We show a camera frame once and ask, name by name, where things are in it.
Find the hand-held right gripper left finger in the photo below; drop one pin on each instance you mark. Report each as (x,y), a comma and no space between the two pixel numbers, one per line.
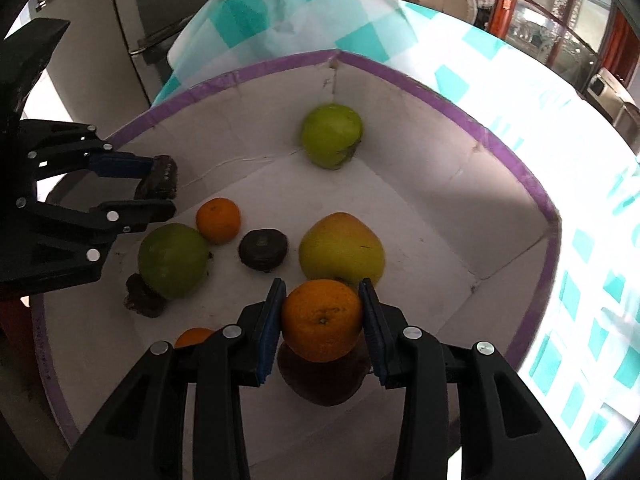
(272,330)

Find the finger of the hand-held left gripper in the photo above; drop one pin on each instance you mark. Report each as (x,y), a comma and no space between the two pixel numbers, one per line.
(145,210)
(120,165)

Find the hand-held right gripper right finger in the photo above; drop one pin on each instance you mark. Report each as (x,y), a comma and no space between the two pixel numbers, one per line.
(372,330)

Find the dark brown fruit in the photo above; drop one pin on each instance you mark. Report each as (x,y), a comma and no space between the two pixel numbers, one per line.
(262,249)
(160,177)
(142,297)

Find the orange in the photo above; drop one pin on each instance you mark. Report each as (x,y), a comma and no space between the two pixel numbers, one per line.
(192,336)
(322,320)
(218,220)

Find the large reddish brown fruit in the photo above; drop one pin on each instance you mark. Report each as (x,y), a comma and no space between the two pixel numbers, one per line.
(320,385)

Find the yellow green apple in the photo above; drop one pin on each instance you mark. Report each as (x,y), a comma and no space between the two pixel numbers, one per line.
(340,250)

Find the white box with purple rim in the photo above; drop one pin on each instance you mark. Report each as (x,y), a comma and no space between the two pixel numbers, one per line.
(400,160)

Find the grey refrigerator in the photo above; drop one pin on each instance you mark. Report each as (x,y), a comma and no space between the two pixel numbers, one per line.
(165,0)

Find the teal white checkered tablecloth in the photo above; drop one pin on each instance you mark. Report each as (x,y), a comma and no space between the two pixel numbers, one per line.
(500,85)

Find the silver metal box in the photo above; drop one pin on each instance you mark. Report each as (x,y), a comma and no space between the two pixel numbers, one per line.
(607,85)

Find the wooden glass display cabinet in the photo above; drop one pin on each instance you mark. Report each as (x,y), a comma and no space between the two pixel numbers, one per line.
(550,20)

